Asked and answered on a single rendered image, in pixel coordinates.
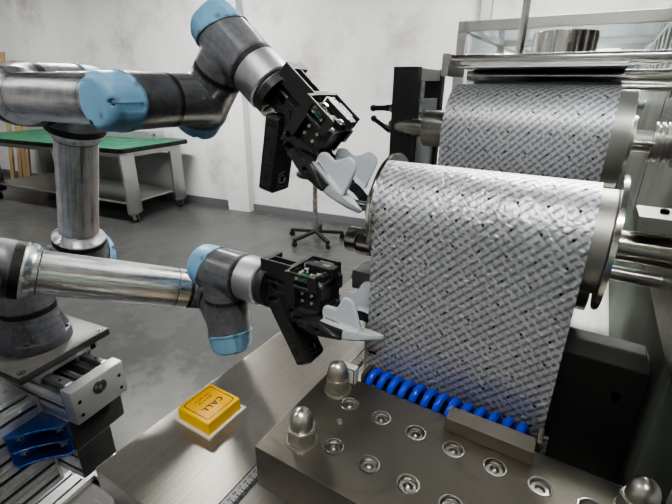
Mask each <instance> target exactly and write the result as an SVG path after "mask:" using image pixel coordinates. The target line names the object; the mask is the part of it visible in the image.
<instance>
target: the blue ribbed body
mask: <svg viewBox="0 0 672 504"><path fill-rule="evenodd" d="M365 384H368V385H370V386H372V384H373V385H375V388H378V389H380V390H383V389H386V391H385V392H388V393H390V394H393V395H394V393H396V394H397V395H396V396H398V397H400V398H403V399H404V398H405V397H406V398H408V401H410V402H413V403H415V402H418V403H419V405H420V406H423V407H425V408H427V406H428V407H431V408H430V410H433V411H435V412H438V413H439V411H441V412H442V414H443V415H445V416H447V414H448V412H449V410H450V408H451V406H454V407H456V408H459V409H462V410H464V411H467V412H469V413H472V414H475V415H477V416H480V417H482V418H485V419H488V420H490V421H493V422H496V423H498V424H501V425H503V426H506V427H509V428H511V429H514V430H516V431H519V432H522V433H524V434H527V435H529V436H532V437H535V438H537V437H536V436H534V435H531V434H530V428H529V426H528V424H527V423H526V422H520V423H519V424H518V425H517V427H516V423H515V421H514V419H513V418H512V417H506V418H505V419H504V420H503V421H502V417H501V415H500V413H498V412H496V411H495V412H492V413H491V414H490V415H489V413H488V411H487V409H486V408H485V407H483V406H482V407H479V408H477V410H476V408H475V406H474V404H473V403H472V402H466V403H465V404H464V405H463V402H462V400H461V399H460V398H458V397H455V398H452V399H451V398H450V396H449V394H447V393H445V392H444V393H441V394H440V395H439V393H438V391H437V390H436V389H434V388H431V389H428V390H427V388H426V386H425V385H423V384H418V385H416V384H415V382H414V381H413V380H407V381H405V380H404V378H403V377H402V376H396V377H394V375H393V373H391V372H385V373H384V372H383V370H382V369H380V368H375V369H373V370H372V371H371V372H370V373H369V375H368V376H367V378H366V380H365Z"/></svg>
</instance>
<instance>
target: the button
mask: <svg viewBox="0 0 672 504"><path fill-rule="evenodd" d="M239 409H240V399H239V398H238V397H236V396H234V395H232V394H230V393H228V392H226V391H224V390H222V389H220V388H218V387H216V386H214V385H212V384H209V385H208V386H206V387H205V388H204V389H202V390H201V391H200V392H198V393H197V394H196V395H194V396H193V397H191V398H190V399H189V400H187V401H186V402H185V403H183V404H182V405H181V406H179V407H178V411H179V417H180V419H182V420H183V421H185V422H187V423H188V424H190V425H192V426H194V427H195V428H197V429H199V430H200V431H202V432H204V433H205V434H207V435H211V434H212V433H213V432H214V431H215V430H216V429H218V428H219V427H220V426H221V425H222V424H223V423H224V422H226V421H227V420H228V419H229V418H230V417H231V416H232V415H234V414H235V413H236V412H237V411H238V410H239Z"/></svg>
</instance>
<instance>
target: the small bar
mask: <svg viewBox="0 0 672 504"><path fill-rule="evenodd" d="M444 429H445V430H447V431H449V432H452V433H454V434H456V435H459V436H461V437H464V438H466V439H468V440H471V441H473V442H476V443H478V444H480V445H483V446H485V447H488V448H490V449H492V450H495V451H497V452H500V453H502V454H504V455H507V456H509V457H512V458H514V459H517V460H519V461H521V462H524V463H526V464H529V465H531V463H532V459H533V455H534V451H535V446H536V441H537V438H535V437H532V436H529V435H527V434H524V433H522V432H519V431H516V430H514V429H511V428H509V427H506V426H503V425H501V424H498V423H496V422H493V421H490V420H488V419H485V418H482V417H480V416H477V415H475V414H472V413H469V412H467V411H464V410H462V409H459V408H456V407H454V406H451V408H450V410H449V412H448V414H447V416H446V419H445V426H444Z"/></svg>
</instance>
